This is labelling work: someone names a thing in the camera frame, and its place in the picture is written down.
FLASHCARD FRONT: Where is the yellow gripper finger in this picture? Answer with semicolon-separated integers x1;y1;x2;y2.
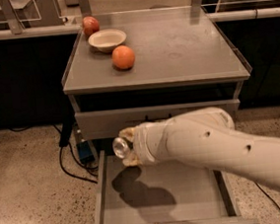
123;152;141;167
118;126;135;142

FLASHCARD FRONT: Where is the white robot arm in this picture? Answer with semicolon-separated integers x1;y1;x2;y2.
112;107;280;191

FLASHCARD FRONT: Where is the grey top drawer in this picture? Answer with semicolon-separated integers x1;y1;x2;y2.
75;99;241;140

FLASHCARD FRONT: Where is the open grey middle drawer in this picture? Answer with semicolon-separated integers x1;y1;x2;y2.
95;152;258;224

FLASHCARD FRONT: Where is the grey drawer cabinet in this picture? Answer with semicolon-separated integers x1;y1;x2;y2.
54;0;267;224

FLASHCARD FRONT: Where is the blue box on floor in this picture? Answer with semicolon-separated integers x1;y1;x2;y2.
76;141;94;164

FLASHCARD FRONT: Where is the orange fruit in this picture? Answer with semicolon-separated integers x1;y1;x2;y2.
111;45;135;70

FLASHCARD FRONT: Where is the white bowl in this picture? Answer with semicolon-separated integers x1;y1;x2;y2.
88;29;127;53

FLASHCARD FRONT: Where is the red apple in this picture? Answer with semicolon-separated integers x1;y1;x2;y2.
82;16;100;37

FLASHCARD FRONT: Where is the black floor cable left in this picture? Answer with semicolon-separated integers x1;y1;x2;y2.
52;120;102;188

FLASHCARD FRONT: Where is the black floor cable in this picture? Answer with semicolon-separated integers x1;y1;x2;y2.
52;120;102;188
253;179;280;224

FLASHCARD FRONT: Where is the black floor cable right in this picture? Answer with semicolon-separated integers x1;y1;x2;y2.
253;179;280;224

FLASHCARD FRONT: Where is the white horizontal rail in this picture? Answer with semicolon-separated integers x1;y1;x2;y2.
0;7;280;40

